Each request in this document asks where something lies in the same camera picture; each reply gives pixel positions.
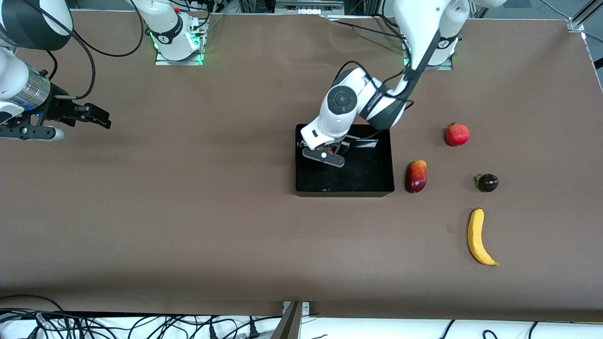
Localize black plastic box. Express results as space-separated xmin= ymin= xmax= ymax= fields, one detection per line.
xmin=295 ymin=124 xmax=395 ymax=197

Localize aluminium frame profile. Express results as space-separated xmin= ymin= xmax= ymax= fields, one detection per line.
xmin=567 ymin=0 xmax=603 ymax=33

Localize white power strip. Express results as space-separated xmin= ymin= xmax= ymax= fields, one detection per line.
xmin=275 ymin=0 xmax=345 ymax=15

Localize tangled black cables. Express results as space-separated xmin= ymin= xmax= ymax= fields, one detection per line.
xmin=0 ymin=294 xmax=283 ymax=339

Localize dark camera mount post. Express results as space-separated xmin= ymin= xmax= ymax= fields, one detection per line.
xmin=270 ymin=301 xmax=303 ymax=339

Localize brown table cover sheet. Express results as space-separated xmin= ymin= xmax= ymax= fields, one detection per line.
xmin=0 ymin=10 xmax=603 ymax=323

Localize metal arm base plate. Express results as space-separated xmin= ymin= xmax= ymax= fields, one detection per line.
xmin=402 ymin=28 xmax=454 ymax=71
xmin=155 ymin=19 xmax=204 ymax=66

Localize red pomegranate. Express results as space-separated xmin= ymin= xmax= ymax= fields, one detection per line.
xmin=445 ymin=122 xmax=471 ymax=147

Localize yellow banana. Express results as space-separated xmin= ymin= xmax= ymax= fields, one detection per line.
xmin=467 ymin=208 xmax=500 ymax=267

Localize red yellow mango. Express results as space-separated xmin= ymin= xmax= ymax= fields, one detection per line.
xmin=406 ymin=160 xmax=428 ymax=194

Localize dark purple mangosteen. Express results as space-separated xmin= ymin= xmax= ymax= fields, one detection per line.
xmin=474 ymin=173 xmax=500 ymax=193

